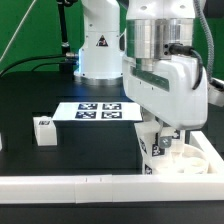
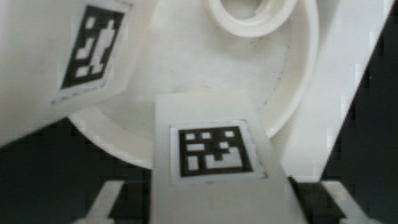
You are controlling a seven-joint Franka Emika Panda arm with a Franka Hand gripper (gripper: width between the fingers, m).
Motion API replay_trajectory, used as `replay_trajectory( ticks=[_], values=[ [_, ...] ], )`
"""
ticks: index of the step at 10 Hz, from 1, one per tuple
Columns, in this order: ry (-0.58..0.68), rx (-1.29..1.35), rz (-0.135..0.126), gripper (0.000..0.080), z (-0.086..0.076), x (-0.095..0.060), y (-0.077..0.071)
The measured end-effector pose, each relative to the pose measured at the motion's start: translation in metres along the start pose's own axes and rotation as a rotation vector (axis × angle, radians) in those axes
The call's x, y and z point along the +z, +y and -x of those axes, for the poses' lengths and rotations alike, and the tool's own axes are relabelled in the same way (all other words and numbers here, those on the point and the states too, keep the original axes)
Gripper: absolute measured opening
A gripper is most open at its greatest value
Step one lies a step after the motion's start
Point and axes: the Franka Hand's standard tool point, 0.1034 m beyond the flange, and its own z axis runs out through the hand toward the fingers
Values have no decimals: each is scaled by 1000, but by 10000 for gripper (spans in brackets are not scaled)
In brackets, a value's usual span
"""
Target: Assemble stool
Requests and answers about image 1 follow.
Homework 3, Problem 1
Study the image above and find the black cable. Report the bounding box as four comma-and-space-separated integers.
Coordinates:
0, 54, 79, 78

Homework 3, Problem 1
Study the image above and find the white L-shaped fence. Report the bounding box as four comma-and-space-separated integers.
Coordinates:
0, 131, 224, 204

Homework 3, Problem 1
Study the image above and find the thin white rod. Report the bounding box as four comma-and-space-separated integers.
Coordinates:
0, 0, 37, 64

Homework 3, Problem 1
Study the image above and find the white block at left edge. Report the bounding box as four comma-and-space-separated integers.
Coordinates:
0, 133, 3, 151

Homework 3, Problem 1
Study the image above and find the white marker tag sheet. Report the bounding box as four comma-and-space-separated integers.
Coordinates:
53, 102, 142, 121

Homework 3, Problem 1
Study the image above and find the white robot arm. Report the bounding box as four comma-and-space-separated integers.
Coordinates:
74, 0, 224, 130

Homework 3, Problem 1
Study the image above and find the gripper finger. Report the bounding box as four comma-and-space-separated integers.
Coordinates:
158, 121, 173, 149

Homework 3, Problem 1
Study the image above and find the white round stool seat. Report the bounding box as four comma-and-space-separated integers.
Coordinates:
142, 144, 209, 175

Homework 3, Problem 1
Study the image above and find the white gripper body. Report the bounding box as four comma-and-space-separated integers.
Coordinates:
123, 55, 208, 130

